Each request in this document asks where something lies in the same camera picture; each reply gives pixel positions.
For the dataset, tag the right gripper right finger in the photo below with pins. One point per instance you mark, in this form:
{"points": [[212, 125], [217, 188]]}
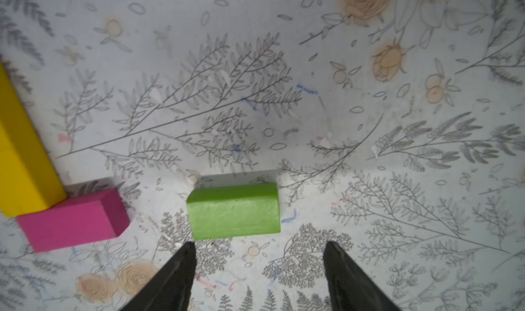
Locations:
{"points": [[350, 288]]}

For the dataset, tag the yellow block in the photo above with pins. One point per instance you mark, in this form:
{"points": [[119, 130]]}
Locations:
{"points": [[29, 182]]}

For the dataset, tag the green block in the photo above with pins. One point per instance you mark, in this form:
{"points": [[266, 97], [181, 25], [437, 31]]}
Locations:
{"points": [[235, 211]]}

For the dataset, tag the magenta block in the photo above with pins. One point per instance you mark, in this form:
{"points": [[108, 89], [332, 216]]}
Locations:
{"points": [[75, 221]]}

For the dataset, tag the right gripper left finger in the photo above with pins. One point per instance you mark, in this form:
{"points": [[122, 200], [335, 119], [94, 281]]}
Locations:
{"points": [[170, 288]]}

